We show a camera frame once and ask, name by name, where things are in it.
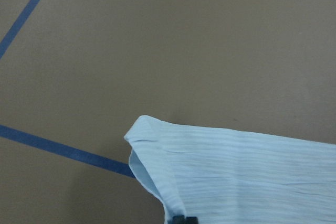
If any light blue button shirt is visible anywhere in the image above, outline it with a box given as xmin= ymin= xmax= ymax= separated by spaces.
xmin=124 ymin=115 xmax=335 ymax=223

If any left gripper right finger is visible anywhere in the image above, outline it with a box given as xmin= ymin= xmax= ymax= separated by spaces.
xmin=184 ymin=216 xmax=197 ymax=224

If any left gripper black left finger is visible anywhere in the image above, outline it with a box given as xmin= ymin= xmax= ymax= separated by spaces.
xmin=172 ymin=215 xmax=184 ymax=224

